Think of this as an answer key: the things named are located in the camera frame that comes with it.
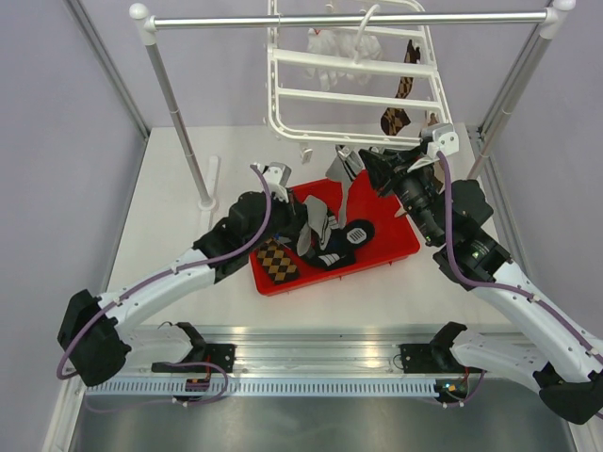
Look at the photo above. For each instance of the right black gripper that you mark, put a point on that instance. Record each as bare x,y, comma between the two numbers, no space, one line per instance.
383,174

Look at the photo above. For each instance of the grey striped sock back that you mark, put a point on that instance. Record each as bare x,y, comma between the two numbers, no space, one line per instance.
344,170

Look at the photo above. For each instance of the grey striped sock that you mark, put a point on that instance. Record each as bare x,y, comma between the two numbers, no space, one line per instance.
344,170
318,221

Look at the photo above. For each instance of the black blue sock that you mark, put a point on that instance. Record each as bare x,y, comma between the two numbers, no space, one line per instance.
290,238
340,248

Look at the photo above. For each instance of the white clip sock hanger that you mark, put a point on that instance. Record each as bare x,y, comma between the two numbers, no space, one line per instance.
365,85

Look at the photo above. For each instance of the beige brown striped sock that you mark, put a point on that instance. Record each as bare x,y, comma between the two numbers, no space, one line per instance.
438,177

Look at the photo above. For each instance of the grey striped sock front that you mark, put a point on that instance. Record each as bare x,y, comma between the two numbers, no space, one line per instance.
318,221

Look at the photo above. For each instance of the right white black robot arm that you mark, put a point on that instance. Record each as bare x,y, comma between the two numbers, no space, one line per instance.
564,364

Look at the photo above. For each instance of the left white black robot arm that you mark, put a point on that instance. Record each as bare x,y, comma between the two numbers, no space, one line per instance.
94,330

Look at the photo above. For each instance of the brown argyle sock hanging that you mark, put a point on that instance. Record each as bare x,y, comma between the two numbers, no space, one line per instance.
394,119

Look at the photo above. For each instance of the red plastic bin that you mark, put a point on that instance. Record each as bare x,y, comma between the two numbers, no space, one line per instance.
394,238

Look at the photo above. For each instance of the brown argyle sock in bin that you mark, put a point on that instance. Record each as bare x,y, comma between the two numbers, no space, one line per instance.
273,258

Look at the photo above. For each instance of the white glove with red trim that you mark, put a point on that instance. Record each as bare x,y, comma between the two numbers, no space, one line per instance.
341,43

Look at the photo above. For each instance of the metal clothes rack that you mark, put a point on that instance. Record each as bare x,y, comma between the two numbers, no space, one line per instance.
348,20

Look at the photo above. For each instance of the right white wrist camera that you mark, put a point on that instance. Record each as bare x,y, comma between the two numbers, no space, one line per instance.
438,138

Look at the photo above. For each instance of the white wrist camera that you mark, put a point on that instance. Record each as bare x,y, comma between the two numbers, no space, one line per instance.
438,138
275,177

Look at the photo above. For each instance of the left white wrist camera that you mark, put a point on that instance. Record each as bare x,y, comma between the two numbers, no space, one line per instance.
275,177

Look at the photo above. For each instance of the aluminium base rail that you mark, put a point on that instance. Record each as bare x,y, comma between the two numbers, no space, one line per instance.
266,352

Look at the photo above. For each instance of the white slotted cable duct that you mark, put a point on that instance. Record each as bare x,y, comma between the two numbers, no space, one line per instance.
130,386

